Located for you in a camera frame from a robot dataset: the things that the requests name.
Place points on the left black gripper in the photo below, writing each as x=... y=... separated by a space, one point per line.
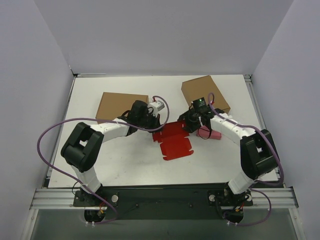
x=153 y=122

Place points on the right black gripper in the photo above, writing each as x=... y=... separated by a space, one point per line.
x=186 y=119

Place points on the red paper box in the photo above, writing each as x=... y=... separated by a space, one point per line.
x=173 y=141

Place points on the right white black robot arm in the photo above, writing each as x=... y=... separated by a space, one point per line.
x=257 y=152

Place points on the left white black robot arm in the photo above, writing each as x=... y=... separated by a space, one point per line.
x=82 y=147

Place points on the pink paper box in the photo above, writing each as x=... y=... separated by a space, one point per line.
x=205 y=133

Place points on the right brown cardboard box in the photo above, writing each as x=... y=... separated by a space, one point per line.
x=200 y=88

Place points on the brown cardboard box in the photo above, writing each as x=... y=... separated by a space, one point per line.
x=113 y=105
x=200 y=88

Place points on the left brown cardboard box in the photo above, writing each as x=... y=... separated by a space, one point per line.
x=113 y=105

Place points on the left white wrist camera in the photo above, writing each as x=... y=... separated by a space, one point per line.
x=155 y=107

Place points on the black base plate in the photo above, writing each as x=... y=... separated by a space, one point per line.
x=205 y=201

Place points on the aluminium frame rail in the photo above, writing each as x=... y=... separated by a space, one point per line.
x=62 y=199

